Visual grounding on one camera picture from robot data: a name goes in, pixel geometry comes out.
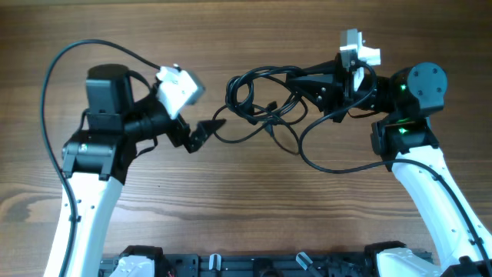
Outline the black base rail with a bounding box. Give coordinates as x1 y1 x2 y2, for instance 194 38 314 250
98 240 435 277

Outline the thick black USB cable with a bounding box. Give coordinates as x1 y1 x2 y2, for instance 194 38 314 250
224 65 309 127

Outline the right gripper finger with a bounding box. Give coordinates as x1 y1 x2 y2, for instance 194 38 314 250
287 74 334 112
302 60 339 75

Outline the camera black cable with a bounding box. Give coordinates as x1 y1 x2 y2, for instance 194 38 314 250
39 38 162 277
298 61 492 266

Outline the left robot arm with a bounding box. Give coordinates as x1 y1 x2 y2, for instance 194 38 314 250
45 64 225 276

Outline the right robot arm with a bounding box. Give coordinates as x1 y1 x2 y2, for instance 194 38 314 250
286 54 491 276

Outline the right camera black cable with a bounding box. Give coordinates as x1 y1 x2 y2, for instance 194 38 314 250
298 61 492 266

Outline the left camera black cable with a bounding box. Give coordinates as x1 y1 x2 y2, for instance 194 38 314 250
39 38 162 277

